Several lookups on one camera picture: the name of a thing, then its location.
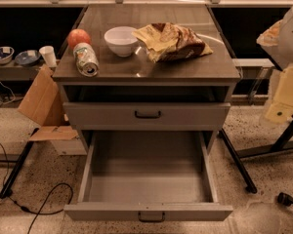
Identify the grey drawer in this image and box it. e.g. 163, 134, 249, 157
64, 131, 232, 223
63, 102, 230, 131

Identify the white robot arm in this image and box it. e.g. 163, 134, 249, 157
256, 6, 293, 124

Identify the grey drawer cabinet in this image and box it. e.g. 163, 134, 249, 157
54, 4, 240, 147

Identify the grey top drawer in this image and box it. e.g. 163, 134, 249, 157
63, 102, 230, 131

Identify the yellow brown chip bag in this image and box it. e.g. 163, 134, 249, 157
133, 22, 213, 63

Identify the green soda can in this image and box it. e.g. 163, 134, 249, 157
73, 43, 99, 77

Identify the white bowl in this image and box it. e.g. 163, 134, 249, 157
105, 26, 138, 58

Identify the red apple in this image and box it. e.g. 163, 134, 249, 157
67, 29, 91, 49

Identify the cardboard box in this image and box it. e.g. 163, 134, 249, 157
18, 65, 87, 155

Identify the white paper cup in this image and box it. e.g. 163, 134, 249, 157
39, 46, 57, 67

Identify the blue patterned bowl right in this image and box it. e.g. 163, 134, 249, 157
15, 50, 41, 66

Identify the blue patterned bowl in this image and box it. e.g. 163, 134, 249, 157
15, 50, 41, 66
0, 47, 15, 65

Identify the black right stand leg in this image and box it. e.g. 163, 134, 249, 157
220, 129, 257, 194

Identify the black stand leg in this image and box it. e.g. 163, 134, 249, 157
220, 129, 257, 194
0, 140, 34, 199

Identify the blue patterned bowl left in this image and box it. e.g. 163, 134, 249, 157
0, 47, 15, 65

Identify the black left stand leg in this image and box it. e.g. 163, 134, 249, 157
0, 140, 34, 199

